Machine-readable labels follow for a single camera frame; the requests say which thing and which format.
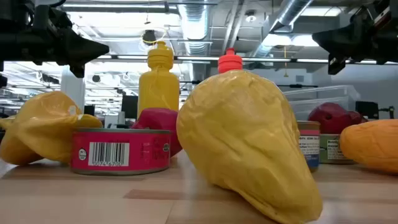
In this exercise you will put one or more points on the yellow squeeze bottle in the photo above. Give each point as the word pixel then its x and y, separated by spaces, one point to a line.
pixel 158 87

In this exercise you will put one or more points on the smooth silver air duct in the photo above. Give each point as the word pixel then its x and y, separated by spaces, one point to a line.
pixel 292 12

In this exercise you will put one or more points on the white building pillar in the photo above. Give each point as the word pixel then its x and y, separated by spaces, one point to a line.
pixel 73 90

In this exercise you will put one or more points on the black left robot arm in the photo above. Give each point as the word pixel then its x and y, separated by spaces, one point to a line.
pixel 12 12

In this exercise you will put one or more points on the large dark red toy fruit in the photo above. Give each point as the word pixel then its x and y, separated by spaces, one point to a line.
pixel 360 117

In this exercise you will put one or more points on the long horizontal light bar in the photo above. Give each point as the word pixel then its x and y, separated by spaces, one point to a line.
pixel 264 59

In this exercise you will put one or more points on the orange-red squeeze bottle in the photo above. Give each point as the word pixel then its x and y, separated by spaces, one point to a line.
pixel 230 62

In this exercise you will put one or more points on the ribbed silver air duct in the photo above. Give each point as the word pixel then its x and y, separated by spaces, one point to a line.
pixel 194 28

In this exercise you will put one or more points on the black upright panel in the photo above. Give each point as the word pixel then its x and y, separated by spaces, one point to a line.
pixel 89 109

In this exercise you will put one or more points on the green label tin can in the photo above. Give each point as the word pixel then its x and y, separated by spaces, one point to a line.
pixel 334 151

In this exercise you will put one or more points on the orange toy fruit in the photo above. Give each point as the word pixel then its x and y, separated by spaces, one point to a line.
pixel 370 144

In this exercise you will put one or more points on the yellow toy pear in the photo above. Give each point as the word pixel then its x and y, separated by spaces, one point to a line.
pixel 248 140

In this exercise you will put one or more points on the yellow toy starfruit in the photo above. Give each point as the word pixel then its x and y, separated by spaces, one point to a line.
pixel 46 124

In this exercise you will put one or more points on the black computer monitor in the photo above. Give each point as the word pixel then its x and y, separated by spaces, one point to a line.
pixel 129 107
pixel 367 109

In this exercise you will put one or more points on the red round toy fruit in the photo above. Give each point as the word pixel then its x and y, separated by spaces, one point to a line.
pixel 158 119

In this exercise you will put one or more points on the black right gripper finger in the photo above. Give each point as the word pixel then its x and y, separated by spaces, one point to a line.
pixel 334 65
pixel 345 40

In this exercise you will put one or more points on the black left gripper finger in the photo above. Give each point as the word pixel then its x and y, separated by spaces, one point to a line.
pixel 81 49
pixel 78 71

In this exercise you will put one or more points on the clear plastic bottle bin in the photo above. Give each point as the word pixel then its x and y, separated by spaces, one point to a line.
pixel 323 93

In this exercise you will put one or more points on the blue red label tin can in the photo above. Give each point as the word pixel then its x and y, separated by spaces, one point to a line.
pixel 309 146

